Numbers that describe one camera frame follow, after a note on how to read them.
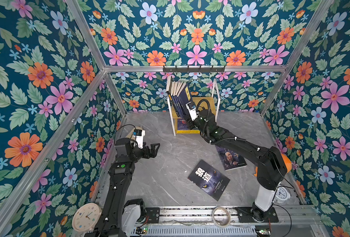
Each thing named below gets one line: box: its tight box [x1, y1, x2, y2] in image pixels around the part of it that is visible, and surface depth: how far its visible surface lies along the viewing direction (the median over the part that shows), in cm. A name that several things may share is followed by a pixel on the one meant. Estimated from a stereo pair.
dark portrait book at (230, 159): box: [215, 144, 248, 172], surface depth 93 cm
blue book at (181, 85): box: [175, 81, 188, 118], surface depth 82 cm
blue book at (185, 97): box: [176, 83, 193, 120], surface depth 84 cm
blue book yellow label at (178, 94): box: [171, 80, 186, 118], surface depth 82 cm
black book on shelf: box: [166, 90, 180, 118], surface depth 81 cm
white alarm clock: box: [273, 186, 292, 203], surface depth 78 cm
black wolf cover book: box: [187, 159, 231, 202], surface depth 86 cm
